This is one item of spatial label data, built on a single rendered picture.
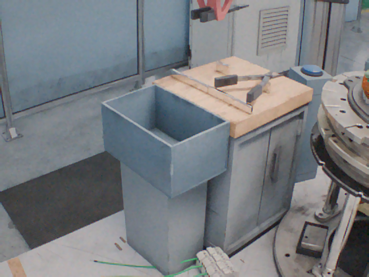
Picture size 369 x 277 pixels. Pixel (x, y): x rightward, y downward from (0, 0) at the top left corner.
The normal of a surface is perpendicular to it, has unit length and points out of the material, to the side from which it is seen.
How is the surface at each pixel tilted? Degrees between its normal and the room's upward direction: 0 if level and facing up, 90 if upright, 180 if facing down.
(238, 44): 90
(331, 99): 0
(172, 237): 90
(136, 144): 90
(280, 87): 0
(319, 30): 90
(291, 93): 0
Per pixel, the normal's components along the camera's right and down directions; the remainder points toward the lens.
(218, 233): -0.75, 0.33
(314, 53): 0.04, 0.51
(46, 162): 0.02, -0.86
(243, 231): 0.66, 0.40
